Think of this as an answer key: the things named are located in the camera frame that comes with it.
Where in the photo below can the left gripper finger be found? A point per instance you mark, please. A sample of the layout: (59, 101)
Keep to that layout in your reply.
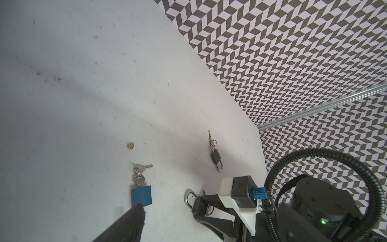
(127, 228)

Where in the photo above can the black padlock top with keys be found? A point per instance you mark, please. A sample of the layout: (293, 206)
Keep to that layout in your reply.
(215, 155)

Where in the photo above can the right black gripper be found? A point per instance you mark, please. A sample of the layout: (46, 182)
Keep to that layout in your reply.
(232, 230)

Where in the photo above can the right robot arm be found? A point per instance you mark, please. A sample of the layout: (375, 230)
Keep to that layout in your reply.
(317, 212)

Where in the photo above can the blue padlock with keys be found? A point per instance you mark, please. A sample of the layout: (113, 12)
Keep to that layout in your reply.
(141, 194)

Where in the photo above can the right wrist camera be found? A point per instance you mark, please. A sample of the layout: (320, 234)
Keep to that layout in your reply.
(243, 196)

